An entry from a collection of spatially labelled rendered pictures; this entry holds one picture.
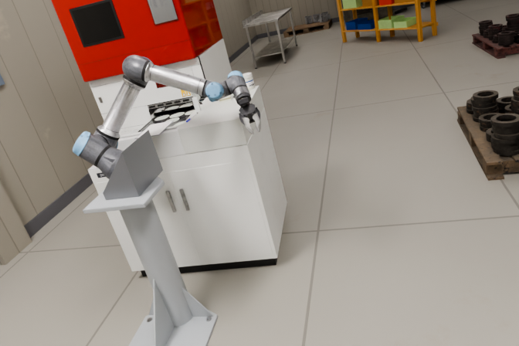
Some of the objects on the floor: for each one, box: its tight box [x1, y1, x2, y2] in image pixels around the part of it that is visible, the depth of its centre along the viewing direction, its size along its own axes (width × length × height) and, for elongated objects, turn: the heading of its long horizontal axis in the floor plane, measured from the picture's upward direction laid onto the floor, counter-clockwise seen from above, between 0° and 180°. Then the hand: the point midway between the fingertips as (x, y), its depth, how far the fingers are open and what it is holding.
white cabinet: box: [88, 107, 287, 276], centre depth 268 cm, size 64×96×82 cm, turn 110°
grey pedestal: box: [83, 177, 218, 346], centre depth 202 cm, size 51×44×82 cm
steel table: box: [242, 8, 297, 69], centre depth 865 cm, size 69×182×94 cm, turn 16°
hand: (255, 129), depth 182 cm, fingers closed
